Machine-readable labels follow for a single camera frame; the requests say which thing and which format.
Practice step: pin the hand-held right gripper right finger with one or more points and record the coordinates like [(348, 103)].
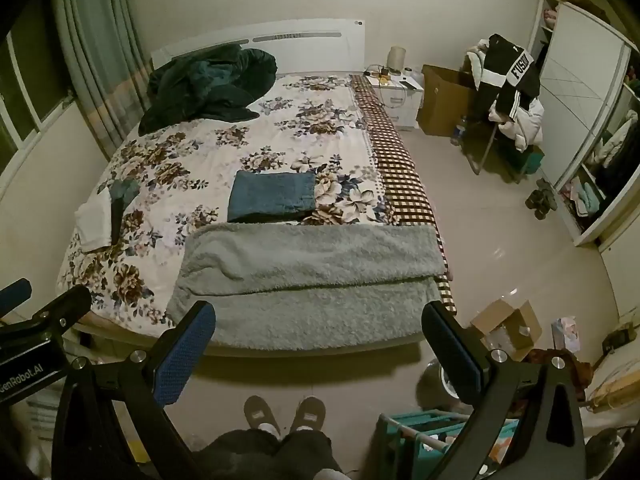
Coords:
[(450, 355)]

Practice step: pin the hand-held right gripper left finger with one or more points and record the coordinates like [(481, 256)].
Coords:
[(185, 355)]

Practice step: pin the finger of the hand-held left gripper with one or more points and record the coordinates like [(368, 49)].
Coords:
[(60, 307), (14, 294)]

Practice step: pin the grey towel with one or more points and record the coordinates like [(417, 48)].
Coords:
[(310, 285)]

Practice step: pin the small open cardboard box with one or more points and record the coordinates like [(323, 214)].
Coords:
[(510, 325)]

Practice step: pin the teal storage rack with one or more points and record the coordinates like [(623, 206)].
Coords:
[(425, 440)]

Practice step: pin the folded white cloth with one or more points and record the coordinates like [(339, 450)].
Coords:
[(95, 222)]

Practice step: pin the person's left slipper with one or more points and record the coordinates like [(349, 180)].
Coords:
[(257, 412)]

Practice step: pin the person's slipper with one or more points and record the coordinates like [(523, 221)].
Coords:
[(257, 412), (310, 412)]

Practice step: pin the dark grey-green garment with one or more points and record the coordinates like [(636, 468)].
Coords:
[(122, 202)]

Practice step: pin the brown crumpled cloth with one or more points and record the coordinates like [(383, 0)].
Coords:
[(575, 365)]

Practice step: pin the person's legs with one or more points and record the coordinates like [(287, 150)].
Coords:
[(265, 455)]

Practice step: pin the person's right slipper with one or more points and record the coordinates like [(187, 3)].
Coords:
[(310, 412)]

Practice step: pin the pair of dark shoes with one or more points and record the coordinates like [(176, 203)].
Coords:
[(541, 200)]

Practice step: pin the folded blue garment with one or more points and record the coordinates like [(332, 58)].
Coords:
[(272, 196)]

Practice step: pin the floral bed blanket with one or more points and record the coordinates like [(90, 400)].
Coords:
[(210, 160)]

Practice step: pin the brown checked bed sheet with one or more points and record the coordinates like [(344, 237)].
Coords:
[(400, 160)]

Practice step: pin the folded pastel clothes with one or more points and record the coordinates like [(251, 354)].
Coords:
[(582, 199)]

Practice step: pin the window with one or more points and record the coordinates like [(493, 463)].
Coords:
[(25, 85)]

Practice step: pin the teal box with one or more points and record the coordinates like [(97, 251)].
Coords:
[(533, 160)]

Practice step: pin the plastic water bottle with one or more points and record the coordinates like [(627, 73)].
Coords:
[(457, 131)]

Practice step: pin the white puffy jacket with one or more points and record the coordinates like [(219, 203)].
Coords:
[(525, 127)]

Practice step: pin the large brown cardboard box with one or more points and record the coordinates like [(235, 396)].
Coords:
[(445, 102)]

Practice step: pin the striped green curtain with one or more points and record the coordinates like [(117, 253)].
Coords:
[(95, 50)]

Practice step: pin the white nightstand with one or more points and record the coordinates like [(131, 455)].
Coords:
[(400, 97)]

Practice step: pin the dark green quilted duvet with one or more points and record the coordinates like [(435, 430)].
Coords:
[(210, 85)]

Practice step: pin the hanging clothes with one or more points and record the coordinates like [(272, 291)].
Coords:
[(617, 145)]

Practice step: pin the white wardrobe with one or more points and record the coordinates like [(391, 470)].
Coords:
[(585, 110)]

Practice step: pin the black and white jacket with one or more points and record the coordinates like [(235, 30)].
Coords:
[(510, 77)]

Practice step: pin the small yellow box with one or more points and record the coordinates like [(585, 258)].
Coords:
[(381, 78)]

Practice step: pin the beige cylindrical lamp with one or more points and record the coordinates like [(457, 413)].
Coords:
[(397, 57)]

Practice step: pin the white bed headboard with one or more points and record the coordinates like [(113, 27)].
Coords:
[(280, 45)]

